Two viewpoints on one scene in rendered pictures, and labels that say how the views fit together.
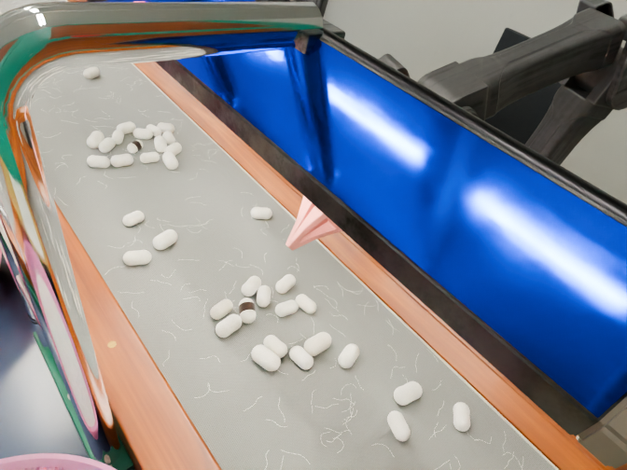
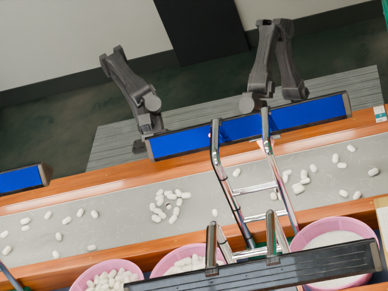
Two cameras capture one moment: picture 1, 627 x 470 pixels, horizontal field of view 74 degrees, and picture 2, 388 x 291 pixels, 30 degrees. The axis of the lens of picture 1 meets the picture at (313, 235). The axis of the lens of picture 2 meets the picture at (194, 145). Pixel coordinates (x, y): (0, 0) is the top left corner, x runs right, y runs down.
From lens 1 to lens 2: 1.93 m
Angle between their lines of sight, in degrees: 16
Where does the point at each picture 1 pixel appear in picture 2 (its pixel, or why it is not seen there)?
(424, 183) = (306, 112)
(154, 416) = (299, 216)
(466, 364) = (338, 137)
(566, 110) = (280, 47)
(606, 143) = not seen: outside the picture
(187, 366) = not seen: hidden behind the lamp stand
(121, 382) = (284, 222)
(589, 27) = (268, 33)
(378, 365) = (321, 163)
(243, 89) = not seen: hidden behind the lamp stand
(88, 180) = (181, 226)
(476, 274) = (323, 115)
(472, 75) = (259, 73)
